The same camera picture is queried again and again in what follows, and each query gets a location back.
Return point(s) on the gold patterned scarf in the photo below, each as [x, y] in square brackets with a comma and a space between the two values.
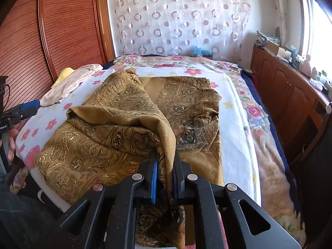
[109, 124]

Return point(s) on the white mattress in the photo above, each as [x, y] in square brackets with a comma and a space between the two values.
[49, 194]

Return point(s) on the pale pink garment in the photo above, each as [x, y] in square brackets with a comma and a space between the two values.
[70, 83]

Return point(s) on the blue bottle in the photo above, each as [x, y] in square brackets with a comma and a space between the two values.
[294, 55]

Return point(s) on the blue plastic item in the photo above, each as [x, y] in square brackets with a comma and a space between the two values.
[201, 51]

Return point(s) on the beige floral plush blanket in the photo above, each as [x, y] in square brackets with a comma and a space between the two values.
[269, 160]

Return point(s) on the yellow garment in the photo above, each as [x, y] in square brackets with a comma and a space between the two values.
[64, 74]

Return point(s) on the white flowered towel blanket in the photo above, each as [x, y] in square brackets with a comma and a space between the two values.
[233, 124]

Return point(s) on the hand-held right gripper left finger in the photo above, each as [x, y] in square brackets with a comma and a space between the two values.
[154, 184]

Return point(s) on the person's left hand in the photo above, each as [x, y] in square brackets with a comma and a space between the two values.
[13, 142]

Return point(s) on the navy bedsheet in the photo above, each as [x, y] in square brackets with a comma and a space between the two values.
[275, 124]

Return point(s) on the sheer curtain with pink circles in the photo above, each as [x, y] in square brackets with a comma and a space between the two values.
[179, 18]

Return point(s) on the window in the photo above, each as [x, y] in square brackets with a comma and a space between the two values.
[321, 36]

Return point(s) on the wooden side cabinet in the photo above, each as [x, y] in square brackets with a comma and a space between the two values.
[282, 88]

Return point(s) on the stack of papers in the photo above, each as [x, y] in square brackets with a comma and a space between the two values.
[268, 36]

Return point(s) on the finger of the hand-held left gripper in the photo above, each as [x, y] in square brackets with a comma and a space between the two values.
[26, 113]
[31, 104]

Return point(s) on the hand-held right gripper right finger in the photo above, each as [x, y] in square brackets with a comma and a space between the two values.
[177, 186]

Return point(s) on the person's leg in dark pants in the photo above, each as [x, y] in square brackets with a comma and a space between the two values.
[23, 217]

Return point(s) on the cardboard box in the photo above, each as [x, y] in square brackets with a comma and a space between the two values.
[278, 48]

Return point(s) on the pink bottle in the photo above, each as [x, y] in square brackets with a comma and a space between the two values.
[307, 67]

